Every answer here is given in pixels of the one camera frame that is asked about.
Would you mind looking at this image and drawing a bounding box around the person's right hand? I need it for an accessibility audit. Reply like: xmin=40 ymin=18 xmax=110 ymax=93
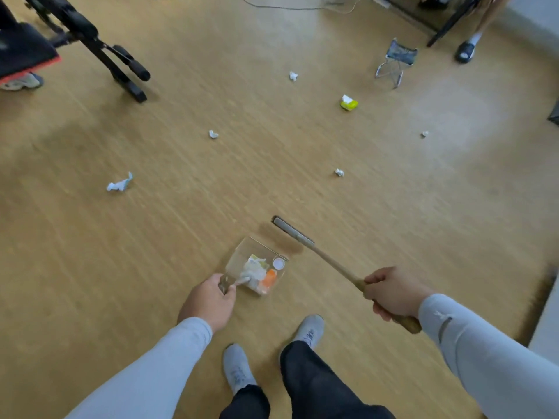
xmin=363 ymin=266 xmax=436 ymax=323

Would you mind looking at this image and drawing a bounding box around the person's left hand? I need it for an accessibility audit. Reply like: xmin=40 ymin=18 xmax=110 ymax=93
xmin=177 ymin=273 xmax=237 ymax=335

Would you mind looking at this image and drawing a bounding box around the clear plastic dustpan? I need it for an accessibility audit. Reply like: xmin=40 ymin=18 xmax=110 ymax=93
xmin=218 ymin=236 xmax=290 ymax=297

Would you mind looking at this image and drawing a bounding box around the wooden handled broom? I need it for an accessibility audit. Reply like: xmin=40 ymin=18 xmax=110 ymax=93
xmin=272 ymin=216 xmax=423 ymax=335

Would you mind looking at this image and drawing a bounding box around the person's right forearm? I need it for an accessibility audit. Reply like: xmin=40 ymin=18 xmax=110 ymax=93
xmin=418 ymin=294 xmax=559 ymax=419

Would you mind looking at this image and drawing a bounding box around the person's left forearm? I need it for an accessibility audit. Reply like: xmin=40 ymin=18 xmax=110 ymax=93
xmin=66 ymin=317 xmax=213 ymax=419

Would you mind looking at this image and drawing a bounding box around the white crumpled tissue wad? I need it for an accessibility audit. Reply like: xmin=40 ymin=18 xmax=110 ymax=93
xmin=238 ymin=255 xmax=268 ymax=287

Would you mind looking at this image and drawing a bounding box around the person's left grey shoe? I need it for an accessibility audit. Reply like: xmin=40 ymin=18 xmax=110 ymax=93
xmin=222 ymin=344 xmax=257 ymax=395

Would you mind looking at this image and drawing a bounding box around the person's grey shoe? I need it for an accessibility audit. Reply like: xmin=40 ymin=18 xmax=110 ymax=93
xmin=222 ymin=344 xmax=257 ymax=395
xmin=292 ymin=314 xmax=325 ymax=350

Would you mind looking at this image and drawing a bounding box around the person's right grey shoe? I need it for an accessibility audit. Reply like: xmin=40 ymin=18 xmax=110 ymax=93
xmin=292 ymin=314 xmax=325 ymax=350

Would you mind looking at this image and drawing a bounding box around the person's left black trouser leg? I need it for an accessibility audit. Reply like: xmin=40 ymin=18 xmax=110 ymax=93
xmin=219 ymin=385 xmax=271 ymax=419

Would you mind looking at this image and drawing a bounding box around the person's black trouser leg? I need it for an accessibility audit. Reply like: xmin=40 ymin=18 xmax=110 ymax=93
xmin=219 ymin=385 xmax=271 ymax=419
xmin=279 ymin=340 xmax=396 ymax=419

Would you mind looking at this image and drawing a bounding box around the person's right black trouser leg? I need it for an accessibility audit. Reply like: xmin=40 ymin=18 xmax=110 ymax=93
xmin=279 ymin=340 xmax=396 ymax=419

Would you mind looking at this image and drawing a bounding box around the long white crumpled paper scrap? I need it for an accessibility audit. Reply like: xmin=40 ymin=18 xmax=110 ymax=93
xmin=106 ymin=171 xmax=134 ymax=192

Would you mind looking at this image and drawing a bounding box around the white furniture corner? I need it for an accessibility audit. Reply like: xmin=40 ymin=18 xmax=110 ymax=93
xmin=528 ymin=275 xmax=559 ymax=367

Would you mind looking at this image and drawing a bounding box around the small metal folding stool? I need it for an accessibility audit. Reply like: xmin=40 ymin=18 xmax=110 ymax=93
xmin=375 ymin=38 xmax=418 ymax=89

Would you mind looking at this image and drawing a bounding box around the black table leg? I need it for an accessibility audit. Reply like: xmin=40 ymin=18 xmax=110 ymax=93
xmin=426 ymin=0 xmax=483 ymax=48

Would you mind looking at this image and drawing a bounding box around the white grey sneaker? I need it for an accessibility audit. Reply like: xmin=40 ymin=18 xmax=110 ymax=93
xmin=0 ymin=72 xmax=45 ymax=91

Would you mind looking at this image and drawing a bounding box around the black pad with red edge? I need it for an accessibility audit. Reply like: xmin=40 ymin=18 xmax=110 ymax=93
xmin=0 ymin=22 xmax=62 ymax=81

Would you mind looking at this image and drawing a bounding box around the thin grey cable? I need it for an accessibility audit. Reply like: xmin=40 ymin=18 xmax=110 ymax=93
xmin=238 ymin=0 xmax=374 ymax=15

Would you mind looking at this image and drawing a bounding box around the black exercise bench frame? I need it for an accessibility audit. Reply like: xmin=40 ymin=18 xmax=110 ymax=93
xmin=20 ymin=0 xmax=151 ymax=103

